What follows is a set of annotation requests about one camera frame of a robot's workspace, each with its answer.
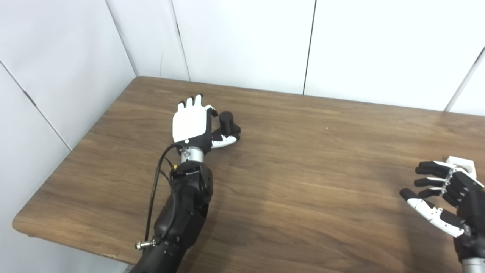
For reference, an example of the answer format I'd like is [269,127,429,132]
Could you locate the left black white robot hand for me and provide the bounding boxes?
[172,94,238,154]

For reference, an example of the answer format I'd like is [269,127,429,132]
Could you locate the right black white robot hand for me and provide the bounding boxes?
[400,160,485,261]

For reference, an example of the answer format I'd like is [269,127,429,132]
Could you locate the white square piece with hole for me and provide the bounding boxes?
[445,156,476,179]

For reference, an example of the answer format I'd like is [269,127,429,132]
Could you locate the thin left wrist wire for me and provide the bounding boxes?
[157,161,179,213]

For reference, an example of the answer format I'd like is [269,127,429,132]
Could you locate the black peg with square base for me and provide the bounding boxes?
[211,111,242,143]

